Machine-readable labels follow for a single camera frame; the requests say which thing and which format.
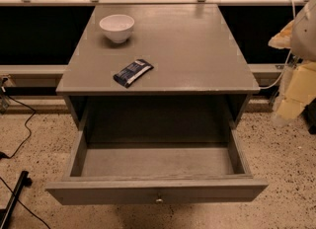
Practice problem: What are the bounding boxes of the black stand leg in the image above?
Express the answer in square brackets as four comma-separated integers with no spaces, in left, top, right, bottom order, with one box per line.
[0,171,32,229]

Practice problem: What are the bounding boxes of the grey wooden drawer cabinet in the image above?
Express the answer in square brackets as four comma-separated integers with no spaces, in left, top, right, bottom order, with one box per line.
[57,4,259,126]

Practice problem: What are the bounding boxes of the black floor cable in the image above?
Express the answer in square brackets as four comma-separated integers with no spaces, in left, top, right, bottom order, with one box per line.
[0,78,38,160]

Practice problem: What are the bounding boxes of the grey top drawer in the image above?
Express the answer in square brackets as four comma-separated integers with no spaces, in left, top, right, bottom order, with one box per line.
[44,103,270,206]

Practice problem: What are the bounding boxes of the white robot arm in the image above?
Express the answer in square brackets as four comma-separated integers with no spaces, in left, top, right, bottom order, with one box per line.
[268,0,316,61]

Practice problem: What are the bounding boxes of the dark blue snack packet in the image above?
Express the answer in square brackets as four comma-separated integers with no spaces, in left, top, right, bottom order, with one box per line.
[113,59,154,88]

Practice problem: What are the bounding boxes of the white ceramic bowl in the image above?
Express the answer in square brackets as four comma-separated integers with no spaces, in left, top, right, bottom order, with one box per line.
[99,14,135,43]

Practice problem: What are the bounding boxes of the white cable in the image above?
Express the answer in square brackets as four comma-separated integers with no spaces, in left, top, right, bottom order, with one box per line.
[259,0,297,91]

